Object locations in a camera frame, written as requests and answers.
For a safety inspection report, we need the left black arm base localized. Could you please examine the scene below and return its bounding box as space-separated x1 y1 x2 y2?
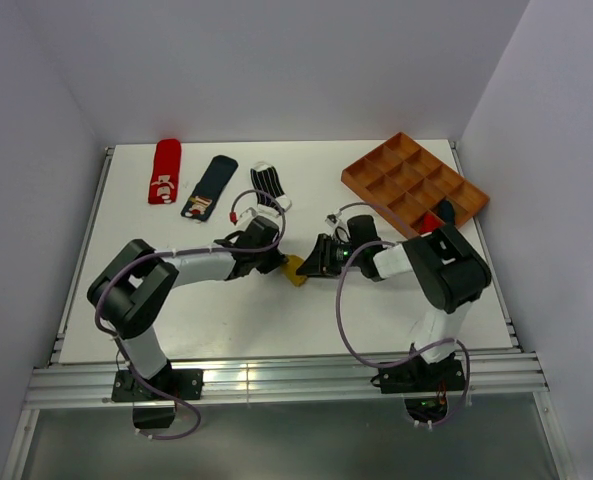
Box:
111 369 204 433

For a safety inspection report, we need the aluminium front rail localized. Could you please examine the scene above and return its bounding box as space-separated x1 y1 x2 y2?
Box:
24 351 548 410

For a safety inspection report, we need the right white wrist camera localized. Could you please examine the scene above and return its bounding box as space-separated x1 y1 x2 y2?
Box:
325 212 345 230

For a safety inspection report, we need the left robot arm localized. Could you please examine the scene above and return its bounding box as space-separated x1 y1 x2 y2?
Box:
87 216 286 399

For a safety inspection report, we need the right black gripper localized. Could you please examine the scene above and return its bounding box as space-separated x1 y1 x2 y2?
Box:
297 233 363 278

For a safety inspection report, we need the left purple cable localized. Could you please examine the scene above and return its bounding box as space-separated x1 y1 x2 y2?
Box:
94 188 287 441

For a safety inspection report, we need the red sock with santa pattern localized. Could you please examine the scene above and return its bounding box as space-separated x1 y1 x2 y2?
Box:
418 212 444 235

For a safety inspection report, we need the black white striped sock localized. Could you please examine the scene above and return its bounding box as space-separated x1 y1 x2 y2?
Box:
250 162 292 216

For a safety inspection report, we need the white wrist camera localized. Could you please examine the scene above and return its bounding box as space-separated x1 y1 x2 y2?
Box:
325 212 345 230
229 207 258 225

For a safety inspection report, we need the plain navy ankle sock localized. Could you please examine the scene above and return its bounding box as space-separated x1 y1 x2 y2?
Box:
436 199 456 225

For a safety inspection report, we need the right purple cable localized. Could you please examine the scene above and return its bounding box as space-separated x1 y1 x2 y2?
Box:
328 201 475 429

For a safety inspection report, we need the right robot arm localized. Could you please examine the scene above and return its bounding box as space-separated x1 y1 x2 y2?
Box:
296 215 491 390

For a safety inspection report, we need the purple cable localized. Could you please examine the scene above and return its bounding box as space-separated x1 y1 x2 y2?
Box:
328 201 475 429
94 188 287 441

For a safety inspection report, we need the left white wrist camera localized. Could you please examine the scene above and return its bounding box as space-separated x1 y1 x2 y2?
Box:
229 207 258 225

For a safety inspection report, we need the red sock with white figure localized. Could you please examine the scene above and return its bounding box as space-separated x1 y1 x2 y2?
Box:
148 138 182 205

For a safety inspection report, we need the navy sock with bear pattern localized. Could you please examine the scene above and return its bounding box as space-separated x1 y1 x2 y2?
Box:
180 155 238 222

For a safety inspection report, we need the orange compartment tray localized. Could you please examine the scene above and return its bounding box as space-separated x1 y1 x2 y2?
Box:
341 132 489 238

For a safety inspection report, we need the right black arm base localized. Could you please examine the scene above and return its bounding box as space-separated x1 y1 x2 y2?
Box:
370 353 469 426

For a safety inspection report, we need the yellow sock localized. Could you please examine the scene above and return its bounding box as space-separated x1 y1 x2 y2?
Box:
280 255 307 287

